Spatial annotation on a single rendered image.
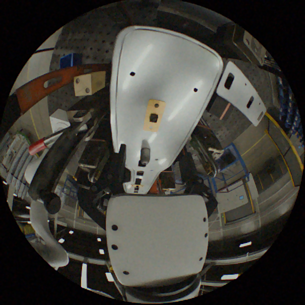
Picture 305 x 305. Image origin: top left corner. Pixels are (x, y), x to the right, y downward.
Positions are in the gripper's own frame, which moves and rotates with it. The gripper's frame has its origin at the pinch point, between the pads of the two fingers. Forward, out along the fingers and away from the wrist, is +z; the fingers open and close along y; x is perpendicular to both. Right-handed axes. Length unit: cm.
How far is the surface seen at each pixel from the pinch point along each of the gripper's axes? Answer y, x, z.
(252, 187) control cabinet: 749, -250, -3
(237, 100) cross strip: 20.3, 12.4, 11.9
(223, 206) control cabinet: 663, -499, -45
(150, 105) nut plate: -1.1, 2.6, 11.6
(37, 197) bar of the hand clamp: -16.1, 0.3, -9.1
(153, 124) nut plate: 0.5, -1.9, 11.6
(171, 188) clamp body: 18.7, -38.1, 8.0
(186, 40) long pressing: 2.0, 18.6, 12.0
